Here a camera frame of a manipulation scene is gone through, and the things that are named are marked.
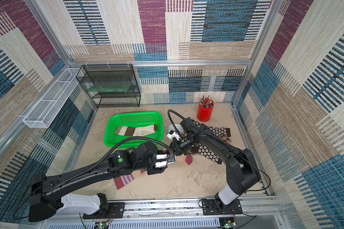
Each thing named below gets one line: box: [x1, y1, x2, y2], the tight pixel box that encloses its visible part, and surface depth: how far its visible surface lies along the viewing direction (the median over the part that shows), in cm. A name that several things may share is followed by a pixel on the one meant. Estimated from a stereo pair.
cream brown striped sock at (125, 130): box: [115, 125, 136, 137], surface depth 105 cm
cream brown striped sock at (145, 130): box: [132, 124, 158, 137], surface depth 104 cm
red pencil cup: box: [196, 94, 215, 123], surface depth 106 cm
